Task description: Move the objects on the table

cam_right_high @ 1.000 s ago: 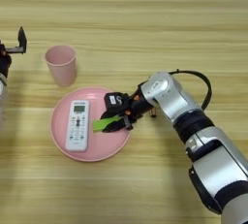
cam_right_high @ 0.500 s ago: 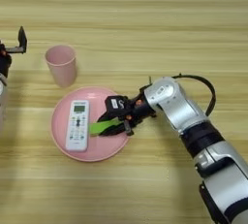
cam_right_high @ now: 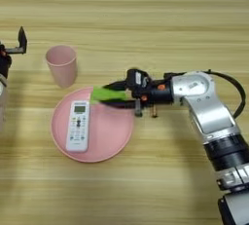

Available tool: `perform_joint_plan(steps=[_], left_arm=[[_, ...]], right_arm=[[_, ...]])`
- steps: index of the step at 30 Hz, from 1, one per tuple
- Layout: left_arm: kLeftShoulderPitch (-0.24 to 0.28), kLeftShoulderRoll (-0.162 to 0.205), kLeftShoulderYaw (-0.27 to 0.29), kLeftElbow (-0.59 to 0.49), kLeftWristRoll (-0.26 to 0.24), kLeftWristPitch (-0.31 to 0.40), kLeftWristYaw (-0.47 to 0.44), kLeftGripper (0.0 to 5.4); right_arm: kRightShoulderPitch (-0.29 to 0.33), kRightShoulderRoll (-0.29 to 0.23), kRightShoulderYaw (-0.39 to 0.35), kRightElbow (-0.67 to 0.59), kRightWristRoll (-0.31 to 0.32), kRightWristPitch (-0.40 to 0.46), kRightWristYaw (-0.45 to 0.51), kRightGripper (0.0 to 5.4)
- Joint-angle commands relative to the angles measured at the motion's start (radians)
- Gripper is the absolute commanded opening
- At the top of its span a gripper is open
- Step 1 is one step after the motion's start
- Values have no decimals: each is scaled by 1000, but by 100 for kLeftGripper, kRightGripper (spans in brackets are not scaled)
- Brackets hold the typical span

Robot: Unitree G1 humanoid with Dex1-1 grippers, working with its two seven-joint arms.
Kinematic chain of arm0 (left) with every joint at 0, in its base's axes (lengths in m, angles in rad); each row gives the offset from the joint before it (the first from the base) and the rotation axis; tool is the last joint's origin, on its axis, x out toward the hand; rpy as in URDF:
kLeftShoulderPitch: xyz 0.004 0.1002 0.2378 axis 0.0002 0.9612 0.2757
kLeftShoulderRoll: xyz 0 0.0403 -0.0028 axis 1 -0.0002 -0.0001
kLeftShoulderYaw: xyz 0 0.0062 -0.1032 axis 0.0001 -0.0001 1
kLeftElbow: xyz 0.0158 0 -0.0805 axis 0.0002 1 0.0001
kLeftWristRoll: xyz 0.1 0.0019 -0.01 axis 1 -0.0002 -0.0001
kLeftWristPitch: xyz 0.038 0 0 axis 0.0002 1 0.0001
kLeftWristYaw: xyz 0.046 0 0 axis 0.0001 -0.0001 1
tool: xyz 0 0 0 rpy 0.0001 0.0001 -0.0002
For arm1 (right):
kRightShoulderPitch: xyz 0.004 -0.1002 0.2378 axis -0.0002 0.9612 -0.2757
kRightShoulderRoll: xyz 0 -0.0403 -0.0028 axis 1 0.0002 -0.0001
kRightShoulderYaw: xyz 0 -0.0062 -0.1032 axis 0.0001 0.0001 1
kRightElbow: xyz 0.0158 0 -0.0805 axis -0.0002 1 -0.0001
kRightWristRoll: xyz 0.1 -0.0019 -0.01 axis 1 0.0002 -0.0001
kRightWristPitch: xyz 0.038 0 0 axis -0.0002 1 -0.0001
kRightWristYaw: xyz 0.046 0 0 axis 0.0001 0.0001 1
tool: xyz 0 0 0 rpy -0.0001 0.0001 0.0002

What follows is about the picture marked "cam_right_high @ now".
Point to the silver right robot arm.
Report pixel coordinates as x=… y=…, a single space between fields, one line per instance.
x=210 y=112

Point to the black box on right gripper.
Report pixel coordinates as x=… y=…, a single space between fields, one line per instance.
x=137 y=79

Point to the white remote control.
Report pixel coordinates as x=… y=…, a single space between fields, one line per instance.
x=78 y=128

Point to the green rectangular block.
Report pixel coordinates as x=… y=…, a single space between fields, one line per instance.
x=107 y=95

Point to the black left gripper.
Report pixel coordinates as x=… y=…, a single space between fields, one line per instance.
x=5 y=63

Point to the pink round plate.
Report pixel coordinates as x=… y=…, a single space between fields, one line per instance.
x=107 y=134

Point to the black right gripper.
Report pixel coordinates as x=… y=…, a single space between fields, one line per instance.
x=159 y=94

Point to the pink plastic cup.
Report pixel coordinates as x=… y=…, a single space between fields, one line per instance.
x=62 y=65

